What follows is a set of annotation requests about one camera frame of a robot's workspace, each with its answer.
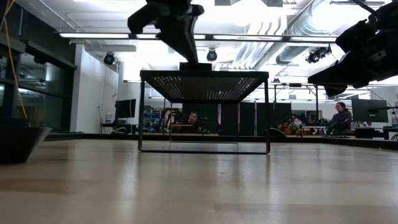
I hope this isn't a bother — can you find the yellow cable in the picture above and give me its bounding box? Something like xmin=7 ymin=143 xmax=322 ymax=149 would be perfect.
xmin=1 ymin=0 xmax=29 ymax=121

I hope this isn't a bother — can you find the wavy black plate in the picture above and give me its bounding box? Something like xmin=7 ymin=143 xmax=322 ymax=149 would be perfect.
xmin=0 ymin=126 xmax=53 ymax=165

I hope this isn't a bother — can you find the silver ventilation duct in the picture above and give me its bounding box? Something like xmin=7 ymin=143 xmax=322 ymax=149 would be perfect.
xmin=253 ymin=0 xmax=336 ymax=66

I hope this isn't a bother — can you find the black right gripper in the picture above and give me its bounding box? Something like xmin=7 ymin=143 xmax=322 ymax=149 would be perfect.
xmin=307 ymin=26 xmax=398 ymax=97

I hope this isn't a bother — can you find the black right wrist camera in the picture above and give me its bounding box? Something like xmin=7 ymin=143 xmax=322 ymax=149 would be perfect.
xmin=335 ymin=17 xmax=379 ymax=53

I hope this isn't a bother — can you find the black computer monitor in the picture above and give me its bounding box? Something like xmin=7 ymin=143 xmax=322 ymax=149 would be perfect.
xmin=351 ymin=98 xmax=389 ymax=123
xmin=114 ymin=98 xmax=137 ymax=120

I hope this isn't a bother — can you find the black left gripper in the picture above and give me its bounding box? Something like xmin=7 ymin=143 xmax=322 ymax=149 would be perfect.
xmin=127 ymin=0 xmax=205 ymax=64

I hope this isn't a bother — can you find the black aluminium table frame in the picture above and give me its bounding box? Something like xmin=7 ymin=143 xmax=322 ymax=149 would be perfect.
xmin=46 ymin=132 xmax=398 ymax=151

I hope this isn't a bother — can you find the black perforated metal rack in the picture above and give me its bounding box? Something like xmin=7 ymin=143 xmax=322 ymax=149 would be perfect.
xmin=138 ymin=70 xmax=271 ymax=155

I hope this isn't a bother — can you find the black track light cluster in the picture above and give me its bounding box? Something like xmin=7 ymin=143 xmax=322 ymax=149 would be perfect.
xmin=305 ymin=44 xmax=333 ymax=64

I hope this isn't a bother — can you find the black metal gantry frame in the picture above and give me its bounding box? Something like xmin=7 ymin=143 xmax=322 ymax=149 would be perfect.
xmin=272 ymin=82 xmax=320 ymax=125

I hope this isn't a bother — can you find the person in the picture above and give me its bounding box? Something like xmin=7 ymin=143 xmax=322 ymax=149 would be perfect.
xmin=281 ymin=118 xmax=295 ymax=134
xmin=328 ymin=101 xmax=353 ymax=135
xmin=183 ymin=111 xmax=203 ymax=133

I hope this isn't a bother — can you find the long linear ceiling light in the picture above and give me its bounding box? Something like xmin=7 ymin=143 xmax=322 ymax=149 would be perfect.
xmin=58 ymin=32 xmax=340 ymax=44

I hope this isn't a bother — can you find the black partition screen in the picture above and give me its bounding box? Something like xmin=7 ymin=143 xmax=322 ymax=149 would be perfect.
xmin=182 ymin=101 xmax=293 ymax=137

